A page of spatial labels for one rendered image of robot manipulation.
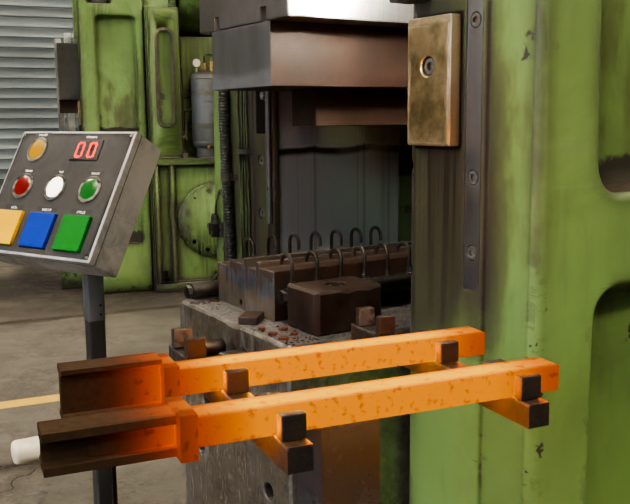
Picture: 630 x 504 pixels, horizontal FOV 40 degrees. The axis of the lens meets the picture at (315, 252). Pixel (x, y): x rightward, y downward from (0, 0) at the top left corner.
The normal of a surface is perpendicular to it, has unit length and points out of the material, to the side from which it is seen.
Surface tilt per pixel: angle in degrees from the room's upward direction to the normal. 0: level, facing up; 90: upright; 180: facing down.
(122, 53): 89
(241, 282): 90
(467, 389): 90
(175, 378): 90
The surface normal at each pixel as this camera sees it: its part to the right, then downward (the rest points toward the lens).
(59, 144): -0.48, -0.38
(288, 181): 0.52, 0.12
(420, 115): -0.85, 0.09
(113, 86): 0.29, 0.12
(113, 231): 0.84, 0.07
